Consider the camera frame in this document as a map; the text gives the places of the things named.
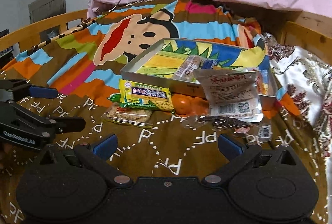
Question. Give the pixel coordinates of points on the green sausage stick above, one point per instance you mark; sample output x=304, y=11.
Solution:
x=115, y=98

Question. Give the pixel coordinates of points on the large white clear snack packet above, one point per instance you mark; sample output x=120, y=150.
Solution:
x=228, y=94

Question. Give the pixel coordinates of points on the silver tin box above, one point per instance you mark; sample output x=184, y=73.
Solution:
x=186, y=90

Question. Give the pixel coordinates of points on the dark striped object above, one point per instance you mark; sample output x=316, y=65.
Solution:
x=5, y=54

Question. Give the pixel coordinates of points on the floral satin cloth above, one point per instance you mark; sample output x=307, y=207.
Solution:
x=303, y=78

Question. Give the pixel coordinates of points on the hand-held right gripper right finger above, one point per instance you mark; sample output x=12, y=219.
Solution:
x=229, y=146

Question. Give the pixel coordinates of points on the small clear barcoded packet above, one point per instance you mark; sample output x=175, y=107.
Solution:
x=265, y=132

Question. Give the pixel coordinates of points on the small orange mandarin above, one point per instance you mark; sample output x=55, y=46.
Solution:
x=181, y=103
x=200, y=106

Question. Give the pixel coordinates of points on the orange snack packet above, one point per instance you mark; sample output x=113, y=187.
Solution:
x=262, y=84

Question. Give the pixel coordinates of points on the wooden bed frame board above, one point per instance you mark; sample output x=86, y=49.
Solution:
x=306, y=29

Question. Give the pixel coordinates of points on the dark meat snack packet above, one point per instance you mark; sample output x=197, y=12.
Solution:
x=225, y=123

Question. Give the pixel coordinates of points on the grey door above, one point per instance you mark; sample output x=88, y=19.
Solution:
x=48, y=3

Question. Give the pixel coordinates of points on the blue and white snack packet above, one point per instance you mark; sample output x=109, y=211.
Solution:
x=210, y=63

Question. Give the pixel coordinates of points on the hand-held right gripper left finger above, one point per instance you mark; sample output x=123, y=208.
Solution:
x=106, y=147

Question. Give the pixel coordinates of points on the green and yellow snack packet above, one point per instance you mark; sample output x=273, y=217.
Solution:
x=145, y=95

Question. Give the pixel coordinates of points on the clear peanut brittle packet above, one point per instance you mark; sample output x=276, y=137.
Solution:
x=127, y=116

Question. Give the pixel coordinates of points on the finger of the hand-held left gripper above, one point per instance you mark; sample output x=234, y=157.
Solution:
x=42, y=92
x=64, y=124

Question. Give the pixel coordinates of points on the cartoon monkey printed blanket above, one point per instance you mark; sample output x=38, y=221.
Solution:
x=77, y=73

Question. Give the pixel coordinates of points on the clear nut candy packet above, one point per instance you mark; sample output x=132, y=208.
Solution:
x=186, y=68

